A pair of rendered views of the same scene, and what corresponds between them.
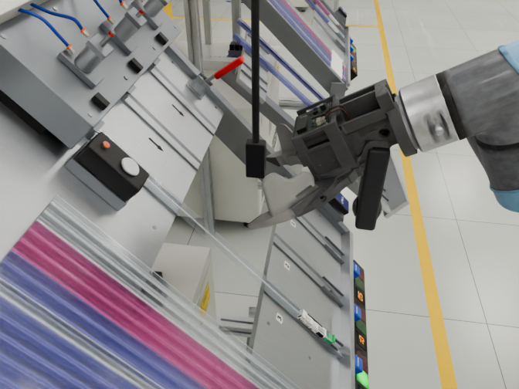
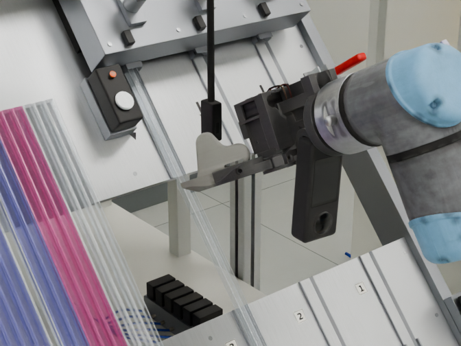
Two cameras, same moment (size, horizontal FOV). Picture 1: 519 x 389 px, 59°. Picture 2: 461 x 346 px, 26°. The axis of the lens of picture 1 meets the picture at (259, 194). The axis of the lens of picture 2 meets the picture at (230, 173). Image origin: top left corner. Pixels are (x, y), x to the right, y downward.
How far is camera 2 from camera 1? 0.78 m
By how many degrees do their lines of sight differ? 39
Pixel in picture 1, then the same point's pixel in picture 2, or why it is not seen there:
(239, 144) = (357, 173)
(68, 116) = (92, 40)
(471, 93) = (355, 86)
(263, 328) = (198, 336)
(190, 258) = not seen: hidden behind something
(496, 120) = (374, 122)
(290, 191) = (221, 158)
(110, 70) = (164, 18)
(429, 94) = (335, 84)
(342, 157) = (268, 134)
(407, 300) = not seen: outside the picture
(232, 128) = not seen: hidden behind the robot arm
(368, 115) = (296, 97)
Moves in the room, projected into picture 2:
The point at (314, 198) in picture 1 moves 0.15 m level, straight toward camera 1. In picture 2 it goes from (233, 169) to (113, 209)
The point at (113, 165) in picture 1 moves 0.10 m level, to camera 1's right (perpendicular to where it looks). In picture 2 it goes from (108, 92) to (166, 111)
